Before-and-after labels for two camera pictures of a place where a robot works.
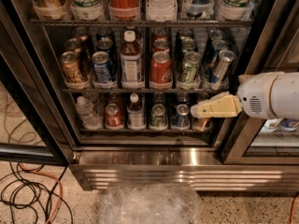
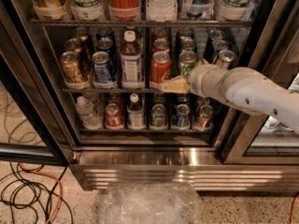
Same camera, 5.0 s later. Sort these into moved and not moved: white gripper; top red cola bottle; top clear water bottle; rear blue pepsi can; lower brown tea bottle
Moved: white gripper
Not moved: top clear water bottle; lower brown tea bottle; top red cola bottle; rear blue pepsi can
